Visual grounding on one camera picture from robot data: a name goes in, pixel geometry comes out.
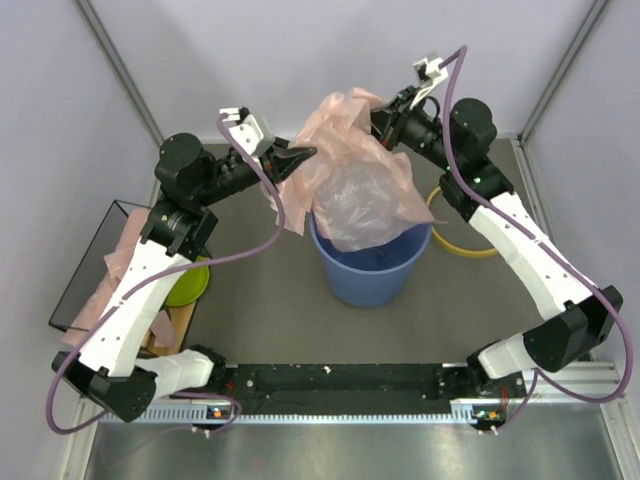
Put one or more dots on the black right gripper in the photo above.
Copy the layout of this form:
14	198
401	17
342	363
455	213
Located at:
388	123

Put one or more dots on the aluminium frame rail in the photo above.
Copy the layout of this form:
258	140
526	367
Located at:
556	431

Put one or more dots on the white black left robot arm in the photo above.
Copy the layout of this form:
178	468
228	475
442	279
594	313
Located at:
105	367

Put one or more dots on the black wire frame shelf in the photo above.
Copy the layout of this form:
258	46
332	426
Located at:
101	270

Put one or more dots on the blue trash bin yellow rim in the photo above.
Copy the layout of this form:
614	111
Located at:
372	277

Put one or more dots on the grey slotted cable duct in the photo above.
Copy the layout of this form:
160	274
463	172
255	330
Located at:
183	413

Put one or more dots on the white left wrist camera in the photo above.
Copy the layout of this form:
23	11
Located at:
247	133

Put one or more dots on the green plate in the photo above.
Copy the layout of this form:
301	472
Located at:
189	287

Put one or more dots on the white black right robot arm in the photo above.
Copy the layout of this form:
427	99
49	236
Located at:
574	321

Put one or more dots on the pink plastic trash bag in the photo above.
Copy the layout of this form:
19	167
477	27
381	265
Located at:
361	195
101	272

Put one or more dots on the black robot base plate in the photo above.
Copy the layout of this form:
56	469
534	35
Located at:
356	389

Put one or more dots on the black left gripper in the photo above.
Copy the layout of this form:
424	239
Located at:
280	162

